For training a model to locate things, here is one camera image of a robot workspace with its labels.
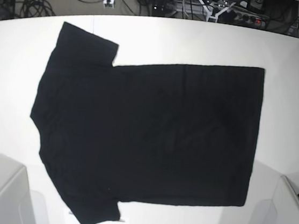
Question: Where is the black T-shirt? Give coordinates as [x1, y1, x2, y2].
[30, 23, 265, 224]

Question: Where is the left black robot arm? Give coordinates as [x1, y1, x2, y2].
[197, 0, 236, 23]

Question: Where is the white left partition panel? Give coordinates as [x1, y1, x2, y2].
[0, 166, 37, 224]

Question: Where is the black coiled cable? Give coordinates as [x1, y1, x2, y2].
[19, 0, 57, 22]

